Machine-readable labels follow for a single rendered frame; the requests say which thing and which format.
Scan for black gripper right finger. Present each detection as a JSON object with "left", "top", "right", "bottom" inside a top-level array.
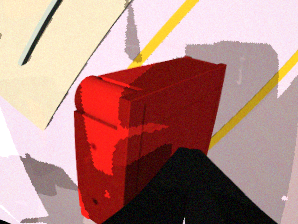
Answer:
[{"left": 184, "top": 148, "right": 277, "bottom": 224}]

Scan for yellow rectangular outline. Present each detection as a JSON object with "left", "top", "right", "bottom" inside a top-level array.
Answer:
[{"left": 128, "top": 0, "right": 298, "bottom": 151}]

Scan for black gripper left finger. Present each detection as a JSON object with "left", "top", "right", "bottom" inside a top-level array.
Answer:
[{"left": 101, "top": 148, "right": 193, "bottom": 224}]

